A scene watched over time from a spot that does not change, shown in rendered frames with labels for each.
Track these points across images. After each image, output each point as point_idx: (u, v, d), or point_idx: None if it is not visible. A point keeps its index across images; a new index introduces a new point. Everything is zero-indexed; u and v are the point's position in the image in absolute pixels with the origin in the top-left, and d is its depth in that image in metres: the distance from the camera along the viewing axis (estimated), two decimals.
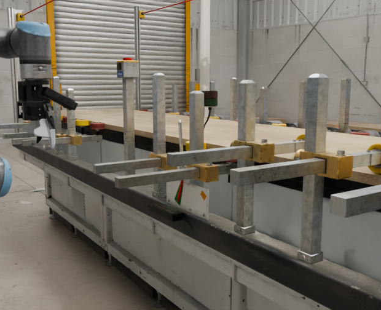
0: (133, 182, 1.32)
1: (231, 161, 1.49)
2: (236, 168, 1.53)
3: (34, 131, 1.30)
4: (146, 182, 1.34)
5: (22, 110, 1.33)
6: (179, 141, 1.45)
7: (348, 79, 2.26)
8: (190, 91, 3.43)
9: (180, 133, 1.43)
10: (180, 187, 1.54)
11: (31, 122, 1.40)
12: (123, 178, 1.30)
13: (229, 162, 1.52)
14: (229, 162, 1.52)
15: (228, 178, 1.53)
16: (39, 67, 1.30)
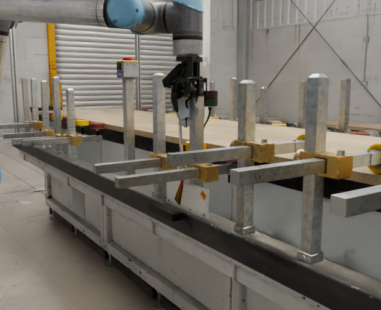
0: (133, 182, 1.32)
1: (231, 161, 1.49)
2: (236, 168, 1.53)
3: (199, 111, 1.36)
4: (146, 182, 1.34)
5: (199, 86, 1.33)
6: (179, 141, 1.45)
7: (348, 79, 2.26)
8: None
9: (180, 133, 1.43)
10: (180, 187, 1.54)
11: (185, 104, 1.35)
12: (123, 178, 1.30)
13: (229, 162, 1.52)
14: (229, 162, 1.52)
15: (228, 178, 1.53)
16: None
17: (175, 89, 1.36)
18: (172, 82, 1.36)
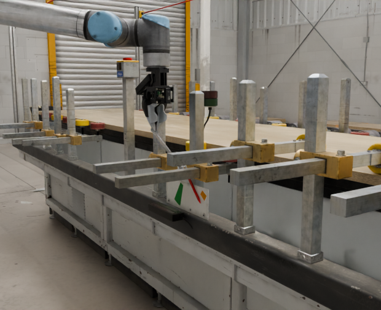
0: (133, 182, 1.32)
1: (231, 161, 1.49)
2: (236, 168, 1.53)
3: (166, 116, 1.52)
4: (146, 182, 1.34)
5: (166, 94, 1.49)
6: (163, 145, 1.54)
7: (348, 79, 2.26)
8: (190, 91, 3.43)
9: (158, 137, 1.55)
10: (192, 186, 1.48)
11: (154, 110, 1.51)
12: (123, 178, 1.30)
13: (229, 162, 1.52)
14: (229, 162, 1.52)
15: (228, 178, 1.53)
16: None
17: (145, 96, 1.52)
18: (143, 90, 1.52)
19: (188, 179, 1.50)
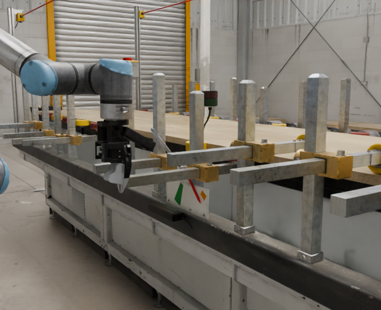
0: (141, 181, 1.33)
1: None
2: None
3: (109, 178, 1.27)
4: (153, 181, 1.36)
5: (101, 151, 1.26)
6: (163, 145, 1.54)
7: (348, 79, 2.26)
8: (190, 91, 3.43)
9: (158, 137, 1.55)
10: (192, 186, 1.48)
11: (110, 167, 1.31)
12: (131, 177, 1.31)
13: (235, 162, 1.53)
14: (235, 162, 1.53)
15: None
16: (122, 107, 1.23)
17: None
18: None
19: (188, 179, 1.50)
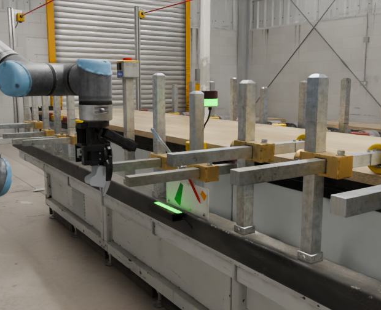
0: (144, 181, 1.34)
1: None
2: None
3: (90, 181, 1.24)
4: (156, 181, 1.36)
5: (81, 154, 1.23)
6: (163, 145, 1.54)
7: (348, 79, 2.26)
8: (190, 91, 3.43)
9: (158, 137, 1.55)
10: (192, 186, 1.48)
11: (91, 170, 1.28)
12: (133, 176, 1.32)
13: (236, 162, 1.53)
14: (236, 162, 1.53)
15: None
16: (101, 109, 1.20)
17: None
18: None
19: (188, 179, 1.50)
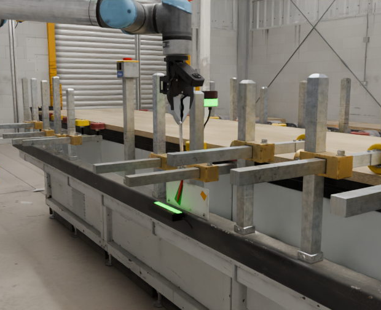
0: (144, 181, 1.34)
1: None
2: None
3: (166, 108, 1.44)
4: (156, 181, 1.36)
5: None
6: (180, 142, 1.45)
7: (348, 79, 2.26)
8: None
9: (180, 134, 1.42)
10: (180, 187, 1.54)
11: None
12: (133, 176, 1.32)
13: (236, 162, 1.53)
14: (236, 162, 1.53)
15: None
16: (163, 43, 1.37)
17: (189, 87, 1.42)
18: None
19: None
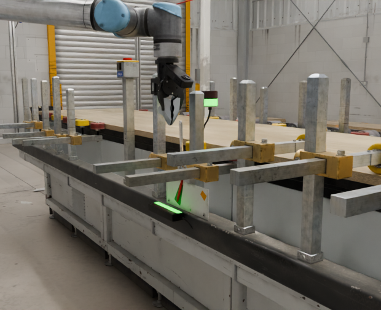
0: (144, 181, 1.34)
1: None
2: None
3: (157, 109, 1.49)
4: (156, 181, 1.36)
5: None
6: (180, 142, 1.45)
7: (348, 79, 2.26)
8: (190, 91, 3.43)
9: (180, 134, 1.42)
10: (180, 187, 1.54)
11: None
12: (133, 176, 1.32)
13: (236, 162, 1.53)
14: (236, 162, 1.53)
15: None
16: (153, 46, 1.42)
17: (179, 88, 1.47)
18: None
19: None
